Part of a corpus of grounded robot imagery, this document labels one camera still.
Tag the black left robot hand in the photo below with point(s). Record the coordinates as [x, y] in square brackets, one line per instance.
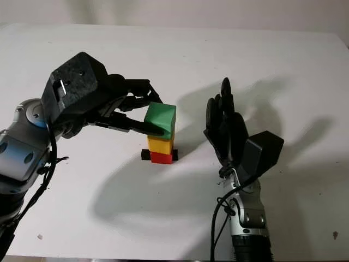
[114, 92]

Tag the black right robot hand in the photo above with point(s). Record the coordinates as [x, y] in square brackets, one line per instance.
[231, 136]

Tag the green block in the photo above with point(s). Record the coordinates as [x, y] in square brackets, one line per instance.
[161, 116]

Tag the yellow block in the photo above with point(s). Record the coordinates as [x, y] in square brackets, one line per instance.
[161, 146]

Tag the red block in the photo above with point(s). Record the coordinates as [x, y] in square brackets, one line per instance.
[161, 159]

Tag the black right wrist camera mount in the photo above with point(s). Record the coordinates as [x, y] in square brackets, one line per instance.
[264, 152]

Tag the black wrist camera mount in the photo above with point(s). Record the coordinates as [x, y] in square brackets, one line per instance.
[264, 152]
[76, 79]

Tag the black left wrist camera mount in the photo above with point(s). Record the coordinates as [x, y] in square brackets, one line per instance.
[76, 79]

